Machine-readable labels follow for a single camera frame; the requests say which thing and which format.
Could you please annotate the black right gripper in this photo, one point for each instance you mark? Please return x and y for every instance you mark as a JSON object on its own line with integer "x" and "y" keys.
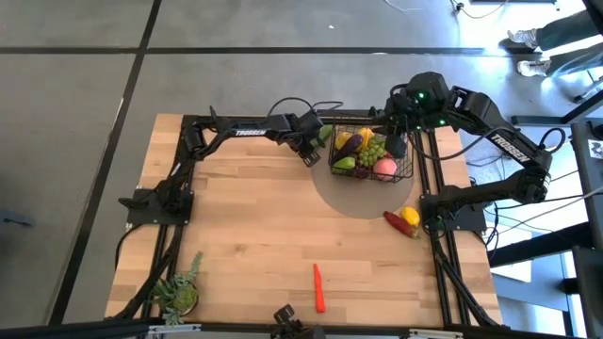
{"x": 396, "y": 146}

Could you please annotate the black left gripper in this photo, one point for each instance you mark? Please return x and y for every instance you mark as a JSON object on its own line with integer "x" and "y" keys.
{"x": 306, "y": 129}

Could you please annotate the green cucumber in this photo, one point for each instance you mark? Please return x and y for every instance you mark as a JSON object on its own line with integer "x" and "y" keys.
{"x": 345, "y": 163}
{"x": 326, "y": 133}

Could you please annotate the pink peach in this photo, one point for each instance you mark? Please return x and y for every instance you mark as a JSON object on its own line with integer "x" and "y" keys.
{"x": 385, "y": 168}

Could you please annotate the green grape bunch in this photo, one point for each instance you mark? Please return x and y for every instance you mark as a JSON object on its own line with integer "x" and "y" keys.
{"x": 372, "y": 153}

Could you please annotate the purple eggplant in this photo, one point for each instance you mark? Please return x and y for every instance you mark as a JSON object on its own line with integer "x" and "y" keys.
{"x": 351, "y": 145}

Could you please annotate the yellow plastic fruit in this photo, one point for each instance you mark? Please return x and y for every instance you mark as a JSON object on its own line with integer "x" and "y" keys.
{"x": 365, "y": 134}

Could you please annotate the red grape bunch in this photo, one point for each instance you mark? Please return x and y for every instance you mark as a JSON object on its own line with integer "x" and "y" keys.
{"x": 362, "y": 172}

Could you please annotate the yellow bell pepper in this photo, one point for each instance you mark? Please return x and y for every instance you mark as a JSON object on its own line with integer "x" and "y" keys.
{"x": 411, "y": 215}

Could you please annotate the red chili pepper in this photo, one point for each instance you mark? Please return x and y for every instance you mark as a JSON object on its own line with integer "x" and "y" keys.
{"x": 398, "y": 223}

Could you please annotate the orange carrot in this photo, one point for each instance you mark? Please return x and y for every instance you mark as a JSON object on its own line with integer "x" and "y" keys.
{"x": 319, "y": 289}

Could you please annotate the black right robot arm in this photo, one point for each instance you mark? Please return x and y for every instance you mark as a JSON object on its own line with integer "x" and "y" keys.
{"x": 509, "y": 146}

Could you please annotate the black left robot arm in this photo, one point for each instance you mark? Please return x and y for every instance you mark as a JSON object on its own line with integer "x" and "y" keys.
{"x": 249, "y": 132}

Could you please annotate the black mounting plate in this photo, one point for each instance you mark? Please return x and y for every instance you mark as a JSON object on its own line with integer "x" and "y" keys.
{"x": 348, "y": 113}

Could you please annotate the black floor bar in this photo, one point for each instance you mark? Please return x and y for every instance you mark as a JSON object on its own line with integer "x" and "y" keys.
{"x": 537, "y": 120}

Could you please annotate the black floor beam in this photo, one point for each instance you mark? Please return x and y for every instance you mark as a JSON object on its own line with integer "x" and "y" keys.
{"x": 542, "y": 245}

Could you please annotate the person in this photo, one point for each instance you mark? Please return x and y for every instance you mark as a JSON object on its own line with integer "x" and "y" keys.
{"x": 565, "y": 30}

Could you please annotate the potted succulent plant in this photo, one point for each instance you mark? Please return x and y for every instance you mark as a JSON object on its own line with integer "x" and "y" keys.
{"x": 181, "y": 294}

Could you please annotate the black aluminium table frame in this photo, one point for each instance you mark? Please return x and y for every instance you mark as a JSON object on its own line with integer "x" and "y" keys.
{"x": 421, "y": 188}

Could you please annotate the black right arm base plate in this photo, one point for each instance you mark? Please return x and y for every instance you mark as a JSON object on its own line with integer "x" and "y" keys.
{"x": 471, "y": 219}

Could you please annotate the black table-level camera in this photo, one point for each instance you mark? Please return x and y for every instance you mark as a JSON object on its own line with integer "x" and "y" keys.
{"x": 287, "y": 320}

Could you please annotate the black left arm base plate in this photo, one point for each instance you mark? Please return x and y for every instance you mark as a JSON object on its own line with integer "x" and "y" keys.
{"x": 141, "y": 212}

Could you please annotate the black overhead frame beam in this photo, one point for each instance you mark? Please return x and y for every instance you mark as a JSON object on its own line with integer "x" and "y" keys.
{"x": 70, "y": 329}

